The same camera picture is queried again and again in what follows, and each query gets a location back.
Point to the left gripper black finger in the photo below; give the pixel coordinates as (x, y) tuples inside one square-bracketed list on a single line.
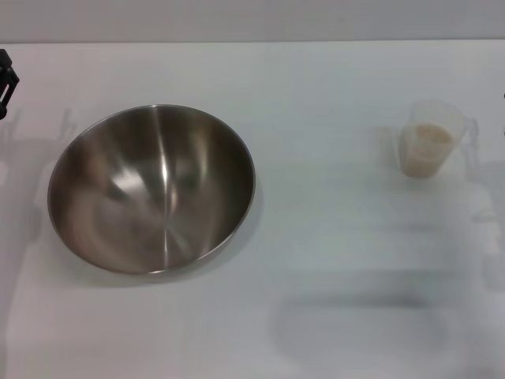
[(12, 81)]

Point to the stainless steel mixing bowl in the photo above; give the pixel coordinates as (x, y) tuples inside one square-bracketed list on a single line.
[(150, 189)]

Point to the white uncooked rice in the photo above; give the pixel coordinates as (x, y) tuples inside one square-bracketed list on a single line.
[(428, 146)]

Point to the clear plastic measuring cup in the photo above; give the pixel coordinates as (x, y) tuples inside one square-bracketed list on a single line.
[(434, 114)]

